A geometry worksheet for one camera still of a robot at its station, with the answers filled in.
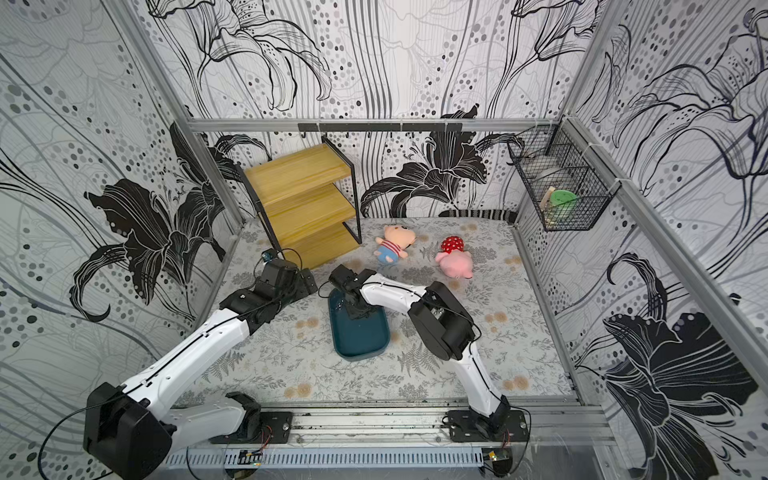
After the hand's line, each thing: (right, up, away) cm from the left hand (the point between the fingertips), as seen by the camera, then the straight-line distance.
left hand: (305, 287), depth 83 cm
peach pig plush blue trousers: (+25, +12, +19) cm, 33 cm away
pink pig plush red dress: (+46, +7, +16) cm, 49 cm away
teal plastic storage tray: (+15, -15, +2) cm, 21 cm away
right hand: (+16, -8, +14) cm, 22 cm away
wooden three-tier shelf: (-5, +28, +20) cm, 34 cm away
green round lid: (+70, +25, -3) cm, 74 cm away
